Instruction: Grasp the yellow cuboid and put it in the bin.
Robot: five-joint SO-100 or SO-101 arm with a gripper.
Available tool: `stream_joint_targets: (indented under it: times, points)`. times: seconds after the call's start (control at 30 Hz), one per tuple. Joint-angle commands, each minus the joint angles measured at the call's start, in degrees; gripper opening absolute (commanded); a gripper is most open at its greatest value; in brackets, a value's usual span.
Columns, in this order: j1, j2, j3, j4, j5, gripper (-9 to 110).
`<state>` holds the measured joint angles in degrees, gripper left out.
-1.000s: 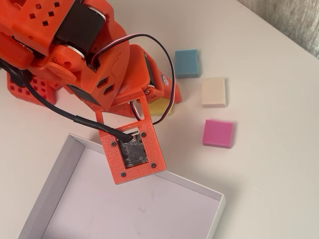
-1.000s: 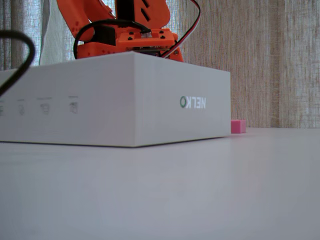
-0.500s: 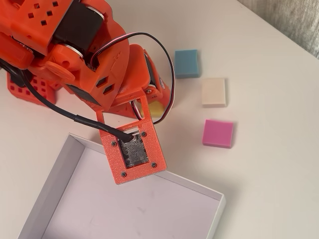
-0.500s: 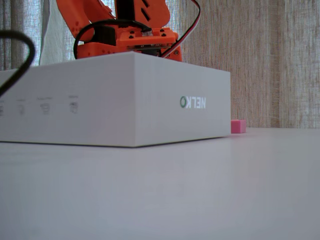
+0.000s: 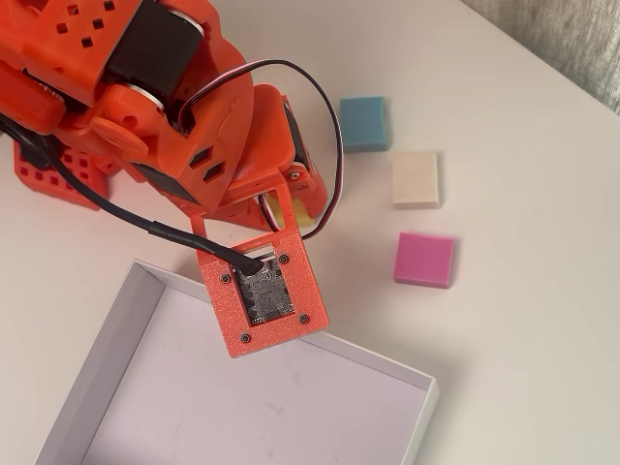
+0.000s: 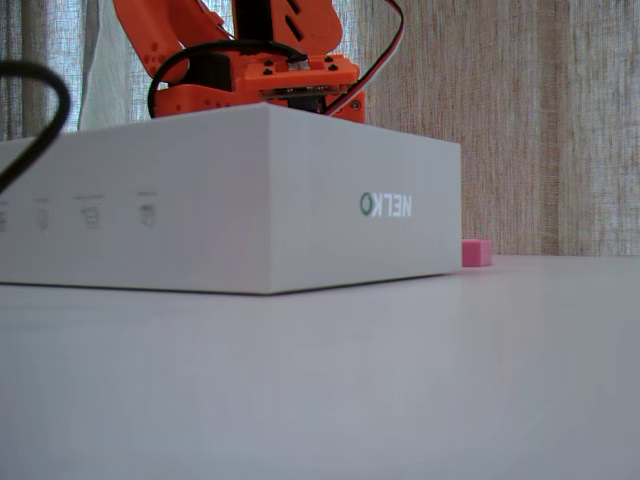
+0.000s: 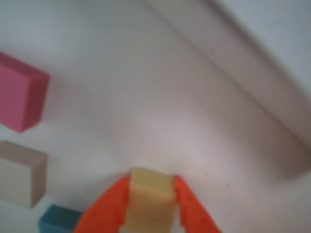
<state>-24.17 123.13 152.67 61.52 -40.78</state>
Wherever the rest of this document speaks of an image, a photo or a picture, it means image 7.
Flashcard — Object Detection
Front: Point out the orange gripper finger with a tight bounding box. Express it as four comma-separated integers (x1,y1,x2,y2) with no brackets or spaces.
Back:
173,175,222,233
72,176,131,233

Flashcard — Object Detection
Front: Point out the yellow foam cuboid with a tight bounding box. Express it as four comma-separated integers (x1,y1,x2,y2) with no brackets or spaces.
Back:
123,167,176,233

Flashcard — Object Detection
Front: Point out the blue foam cuboid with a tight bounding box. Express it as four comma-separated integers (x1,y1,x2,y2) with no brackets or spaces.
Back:
37,204,84,233

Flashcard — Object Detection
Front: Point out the beige foam cuboid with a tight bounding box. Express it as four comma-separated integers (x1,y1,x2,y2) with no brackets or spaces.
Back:
0,140,48,209

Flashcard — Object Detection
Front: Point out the pink foam cuboid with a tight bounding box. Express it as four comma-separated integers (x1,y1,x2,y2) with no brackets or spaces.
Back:
0,51,51,134

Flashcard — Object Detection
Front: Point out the white shallow cardboard bin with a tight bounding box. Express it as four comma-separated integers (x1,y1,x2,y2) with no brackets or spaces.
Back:
143,0,311,180

